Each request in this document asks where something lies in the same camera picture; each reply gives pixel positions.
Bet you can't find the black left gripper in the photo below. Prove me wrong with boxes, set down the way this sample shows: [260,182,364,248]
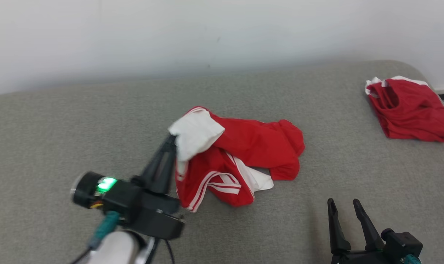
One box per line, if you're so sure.
[128,136,186,241]

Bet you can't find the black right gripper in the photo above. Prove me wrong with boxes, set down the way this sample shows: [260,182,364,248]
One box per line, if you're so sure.
[328,198,387,264]

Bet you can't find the red and white jersey shirt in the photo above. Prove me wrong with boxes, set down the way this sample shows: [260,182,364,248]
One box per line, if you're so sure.
[168,106,306,213]

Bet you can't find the red shorts with white stripe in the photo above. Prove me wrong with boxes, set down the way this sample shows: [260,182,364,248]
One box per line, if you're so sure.
[365,76,444,143]

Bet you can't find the left camera cable teal plug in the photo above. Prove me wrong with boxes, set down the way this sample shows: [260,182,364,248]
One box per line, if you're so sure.
[70,211,120,264]

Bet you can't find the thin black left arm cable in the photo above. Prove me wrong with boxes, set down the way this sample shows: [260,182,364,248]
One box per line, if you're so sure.
[145,236,175,264]

